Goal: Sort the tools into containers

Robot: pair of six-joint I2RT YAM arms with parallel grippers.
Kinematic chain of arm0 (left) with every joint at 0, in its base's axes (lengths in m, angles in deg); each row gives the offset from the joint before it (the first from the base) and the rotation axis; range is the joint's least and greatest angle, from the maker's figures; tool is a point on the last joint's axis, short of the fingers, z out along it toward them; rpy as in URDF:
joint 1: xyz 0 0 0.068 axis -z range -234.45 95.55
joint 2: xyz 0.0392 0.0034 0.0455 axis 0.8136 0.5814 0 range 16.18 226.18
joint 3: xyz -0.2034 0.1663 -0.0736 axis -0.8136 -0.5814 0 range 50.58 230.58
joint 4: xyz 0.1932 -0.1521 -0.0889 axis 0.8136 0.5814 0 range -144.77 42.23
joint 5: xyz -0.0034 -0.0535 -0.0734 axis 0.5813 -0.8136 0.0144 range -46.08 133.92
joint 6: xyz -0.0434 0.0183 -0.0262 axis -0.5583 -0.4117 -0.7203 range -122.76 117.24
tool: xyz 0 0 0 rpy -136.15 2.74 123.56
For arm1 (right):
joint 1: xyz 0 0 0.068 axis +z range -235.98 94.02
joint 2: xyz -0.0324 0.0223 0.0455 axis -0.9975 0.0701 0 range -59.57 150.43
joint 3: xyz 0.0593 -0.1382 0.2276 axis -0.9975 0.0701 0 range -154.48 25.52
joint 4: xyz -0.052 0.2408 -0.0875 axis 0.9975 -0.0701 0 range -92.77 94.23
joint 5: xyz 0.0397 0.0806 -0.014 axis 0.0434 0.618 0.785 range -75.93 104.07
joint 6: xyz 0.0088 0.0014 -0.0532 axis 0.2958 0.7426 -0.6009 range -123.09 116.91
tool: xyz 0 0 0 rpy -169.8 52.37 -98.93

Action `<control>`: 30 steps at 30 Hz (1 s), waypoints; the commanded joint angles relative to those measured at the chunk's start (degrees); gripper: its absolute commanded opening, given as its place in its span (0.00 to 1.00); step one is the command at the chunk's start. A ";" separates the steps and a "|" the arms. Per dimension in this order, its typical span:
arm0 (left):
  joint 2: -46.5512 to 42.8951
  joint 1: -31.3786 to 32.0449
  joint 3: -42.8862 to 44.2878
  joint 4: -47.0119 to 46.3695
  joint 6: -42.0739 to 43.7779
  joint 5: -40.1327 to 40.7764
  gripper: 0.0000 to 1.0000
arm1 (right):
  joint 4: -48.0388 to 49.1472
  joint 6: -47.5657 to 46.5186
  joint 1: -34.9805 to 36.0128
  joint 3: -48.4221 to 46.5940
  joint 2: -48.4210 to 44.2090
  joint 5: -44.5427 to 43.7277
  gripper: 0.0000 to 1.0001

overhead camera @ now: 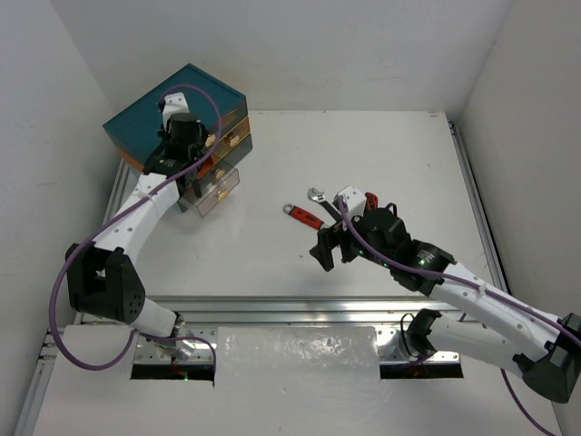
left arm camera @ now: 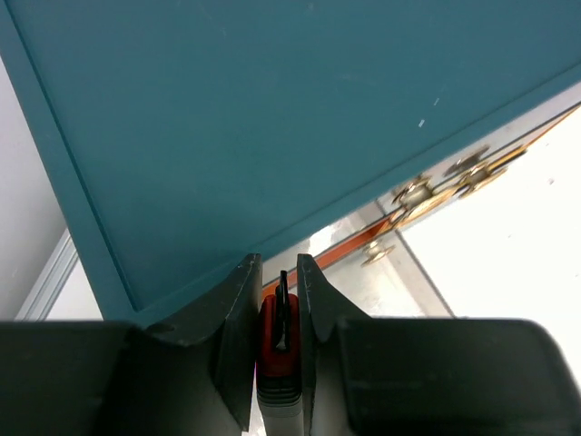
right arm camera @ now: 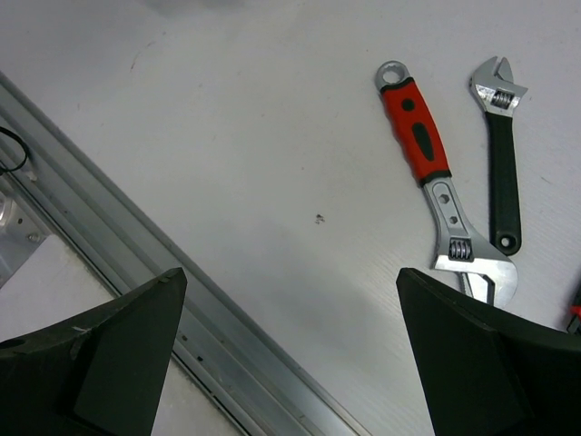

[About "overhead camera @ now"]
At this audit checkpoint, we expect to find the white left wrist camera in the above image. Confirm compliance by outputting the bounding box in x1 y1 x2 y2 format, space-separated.
158 92 190 130

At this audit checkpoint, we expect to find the transparent small drawer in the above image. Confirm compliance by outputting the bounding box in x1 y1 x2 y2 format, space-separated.
178 164 240 218

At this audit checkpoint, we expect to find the white foam cover panel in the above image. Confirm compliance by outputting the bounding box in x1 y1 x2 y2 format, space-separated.
215 325 379 386

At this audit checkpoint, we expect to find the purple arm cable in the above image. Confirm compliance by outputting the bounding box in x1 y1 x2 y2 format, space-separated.
48 84 222 370
335 194 581 436

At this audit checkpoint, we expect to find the teal drawer organizer box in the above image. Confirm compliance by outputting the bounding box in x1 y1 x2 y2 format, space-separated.
103 64 252 173

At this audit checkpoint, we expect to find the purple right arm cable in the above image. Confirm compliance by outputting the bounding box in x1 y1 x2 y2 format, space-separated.
335 194 581 436

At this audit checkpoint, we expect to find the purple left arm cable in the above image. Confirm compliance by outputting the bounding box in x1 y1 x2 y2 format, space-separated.
48 84 222 370

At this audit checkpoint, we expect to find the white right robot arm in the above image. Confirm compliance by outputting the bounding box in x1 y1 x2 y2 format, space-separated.
310 206 580 403

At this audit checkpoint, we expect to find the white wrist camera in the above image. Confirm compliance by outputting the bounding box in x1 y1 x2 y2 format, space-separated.
333 185 367 217
158 92 190 130

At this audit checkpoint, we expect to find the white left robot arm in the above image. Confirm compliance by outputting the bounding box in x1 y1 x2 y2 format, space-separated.
67 111 210 338

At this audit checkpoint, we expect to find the red handled adjustable wrench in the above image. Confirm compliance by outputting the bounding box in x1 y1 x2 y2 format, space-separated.
282 203 327 231

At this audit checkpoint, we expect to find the black handled adjustable wrench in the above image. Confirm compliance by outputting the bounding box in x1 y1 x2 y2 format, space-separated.
307 187 341 222

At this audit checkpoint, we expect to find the aluminium table edge rail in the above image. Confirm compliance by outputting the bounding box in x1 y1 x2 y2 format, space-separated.
153 296 463 325

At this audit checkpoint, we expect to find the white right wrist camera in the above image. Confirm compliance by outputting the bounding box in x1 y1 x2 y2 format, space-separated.
333 185 367 217

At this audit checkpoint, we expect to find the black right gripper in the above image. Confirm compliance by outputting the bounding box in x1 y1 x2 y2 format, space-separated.
310 207 393 270

